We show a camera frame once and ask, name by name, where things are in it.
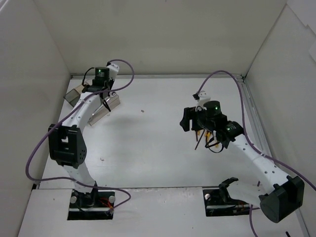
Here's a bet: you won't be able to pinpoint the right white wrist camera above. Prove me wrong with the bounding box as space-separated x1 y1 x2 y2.
193 90 211 112

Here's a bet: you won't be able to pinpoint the purple cable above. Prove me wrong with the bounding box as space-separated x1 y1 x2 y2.
25 59 135 213
197 71 316 237

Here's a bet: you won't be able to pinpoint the long brown hex key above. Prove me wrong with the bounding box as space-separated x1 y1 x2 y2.
195 130 204 150

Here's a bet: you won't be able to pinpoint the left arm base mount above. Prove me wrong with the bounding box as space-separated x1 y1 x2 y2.
67 190 116 221

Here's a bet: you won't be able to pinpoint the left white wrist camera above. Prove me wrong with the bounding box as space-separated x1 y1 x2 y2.
107 63 119 80

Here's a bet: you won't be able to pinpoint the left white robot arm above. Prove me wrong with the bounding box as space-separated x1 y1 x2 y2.
48 63 119 207

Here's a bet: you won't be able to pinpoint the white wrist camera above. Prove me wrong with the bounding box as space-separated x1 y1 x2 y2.
107 63 119 80
193 90 211 112

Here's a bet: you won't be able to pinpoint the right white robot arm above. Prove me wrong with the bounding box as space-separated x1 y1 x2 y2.
180 101 305 223

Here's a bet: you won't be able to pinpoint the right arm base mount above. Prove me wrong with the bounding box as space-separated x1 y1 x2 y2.
202 189 250 217

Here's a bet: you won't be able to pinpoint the large silver ratchet wrench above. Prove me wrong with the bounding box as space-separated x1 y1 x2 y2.
92 92 120 116

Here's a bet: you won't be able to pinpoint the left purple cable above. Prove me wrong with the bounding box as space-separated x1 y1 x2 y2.
25 59 135 213

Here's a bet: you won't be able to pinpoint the yellow handled cutting pliers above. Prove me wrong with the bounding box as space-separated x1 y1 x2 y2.
204 131 212 147

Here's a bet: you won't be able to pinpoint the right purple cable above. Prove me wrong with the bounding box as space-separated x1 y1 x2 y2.
197 71 316 237

